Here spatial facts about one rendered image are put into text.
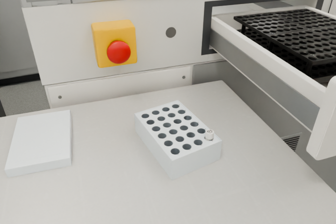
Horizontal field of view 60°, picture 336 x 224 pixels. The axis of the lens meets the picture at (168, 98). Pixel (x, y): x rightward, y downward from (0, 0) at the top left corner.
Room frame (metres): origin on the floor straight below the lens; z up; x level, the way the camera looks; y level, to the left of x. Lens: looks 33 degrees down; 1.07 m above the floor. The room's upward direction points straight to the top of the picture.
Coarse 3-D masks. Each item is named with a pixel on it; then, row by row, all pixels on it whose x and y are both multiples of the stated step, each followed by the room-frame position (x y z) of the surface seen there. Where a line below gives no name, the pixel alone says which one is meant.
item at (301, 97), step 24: (216, 24) 0.56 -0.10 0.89; (240, 24) 0.62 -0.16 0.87; (216, 48) 0.55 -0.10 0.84; (240, 48) 0.47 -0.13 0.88; (264, 48) 0.43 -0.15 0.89; (264, 72) 0.40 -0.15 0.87; (288, 72) 0.35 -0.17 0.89; (288, 96) 0.34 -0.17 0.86; (312, 96) 0.31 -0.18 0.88; (312, 120) 0.29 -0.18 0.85
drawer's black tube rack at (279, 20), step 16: (240, 16) 0.58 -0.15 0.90; (256, 16) 0.58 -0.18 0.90; (272, 16) 0.58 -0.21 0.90; (288, 16) 0.58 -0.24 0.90; (304, 16) 0.58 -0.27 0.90; (320, 16) 0.58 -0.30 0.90; (240, 32) 0.56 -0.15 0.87; (256, 32) 0.50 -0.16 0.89; (272, 32) 0.48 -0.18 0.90; (288, 32) 0.48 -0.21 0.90; (304, 32) 0.49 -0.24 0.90; (320, 32) 0.48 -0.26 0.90; (272, 48) 0.47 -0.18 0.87; (288, 48) 0.42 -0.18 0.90; (304, 48) 0.42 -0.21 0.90; (320, 48) 0.41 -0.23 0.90; (304, 64) 0.43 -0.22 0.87; (320, 64) 0.42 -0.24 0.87; (320, 80) 0.38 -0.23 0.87
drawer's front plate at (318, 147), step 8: (328, 88) 0.27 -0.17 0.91; (328, 96) 0.27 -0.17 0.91; (328, 104) 0.26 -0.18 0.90; (320, 112) 0.27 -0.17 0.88; (328, 112) 0.26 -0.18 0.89; (320, 120) 0.27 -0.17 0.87; (328, 120) 0.26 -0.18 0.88; (320, 128) 0.26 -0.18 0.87; (328, 128) 0.26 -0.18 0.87; (312, 136) 0.27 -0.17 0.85; (320, 136) 0.26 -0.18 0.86; (328, 136) 0.26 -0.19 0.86; (312, 144) 0.27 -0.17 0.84; (320, 144) 0.26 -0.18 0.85; (328, 144) 0.26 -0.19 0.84; (312, 152) 0.26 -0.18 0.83; (320, 152) 0.26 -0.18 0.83; (328, 152) 0.26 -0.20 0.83
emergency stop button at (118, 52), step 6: (114, 42) 0.45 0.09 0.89; (120, 42) 0.45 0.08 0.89; (108, 48) 0.45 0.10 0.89; (114, 48) 0.45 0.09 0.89; (120, 48) 0.45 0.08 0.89; (126, 48) 0.45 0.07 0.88; (108, 54) 0.45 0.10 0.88; (114, 54) 0.45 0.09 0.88; (120, 54) 0.45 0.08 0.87; (126, 54) 0.45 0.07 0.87; (114, 60) 0.45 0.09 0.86; (120, 60) 0.45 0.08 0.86; (126, 60) 0.46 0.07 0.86
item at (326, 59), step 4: (328, 52) 0.40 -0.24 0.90; (332, 52) 0.40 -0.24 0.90; (304, 56) 0.38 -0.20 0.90; (308, 56) 0.38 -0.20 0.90; (312, 56) 0.38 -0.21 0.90; (316, 56) 0.39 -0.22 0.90; (320, 56) 0.39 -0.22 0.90; (324, 56) 0.38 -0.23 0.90; (328, 56) 0.39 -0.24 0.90; (332, 56) 0.39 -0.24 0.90; (304, 60) 0.38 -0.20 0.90; (308, 60) 0.37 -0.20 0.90; (312, 60) 0.37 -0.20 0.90; (316, 60) 0.37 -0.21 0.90; (320, 60) 0.37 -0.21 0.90; (324, 60) 0.37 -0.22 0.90; (328, 60) 0.38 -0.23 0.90; (332, 60) 0.38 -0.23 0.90; (312, 64) 0.37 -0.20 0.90; (316, 64) 0.37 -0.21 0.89
